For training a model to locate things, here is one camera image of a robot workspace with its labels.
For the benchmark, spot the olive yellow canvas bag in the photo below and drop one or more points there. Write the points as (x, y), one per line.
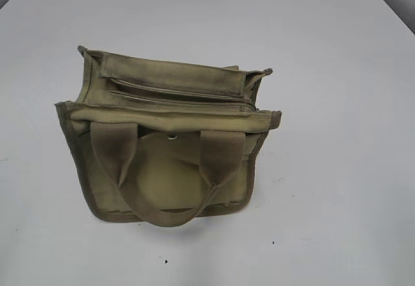
(164, 142)

